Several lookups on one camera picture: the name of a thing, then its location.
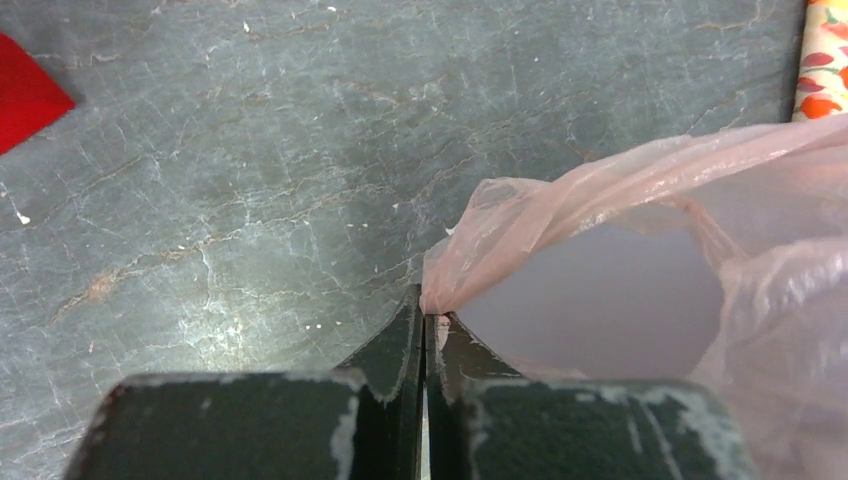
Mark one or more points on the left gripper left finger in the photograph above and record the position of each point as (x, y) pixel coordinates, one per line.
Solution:
(359, 420)

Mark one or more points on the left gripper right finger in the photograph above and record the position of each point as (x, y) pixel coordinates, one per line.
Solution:
(487, 420)

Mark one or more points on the grey plastic trash bin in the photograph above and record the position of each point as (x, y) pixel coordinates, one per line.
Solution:
(596, 311)

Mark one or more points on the pink translucent trash bag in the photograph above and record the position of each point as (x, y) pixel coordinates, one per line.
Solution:
(794, 431)

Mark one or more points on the red cloth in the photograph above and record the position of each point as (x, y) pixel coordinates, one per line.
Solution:
(30, 99)

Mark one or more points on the orange floral cloth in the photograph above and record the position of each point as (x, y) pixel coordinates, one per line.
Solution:
(821, 87)

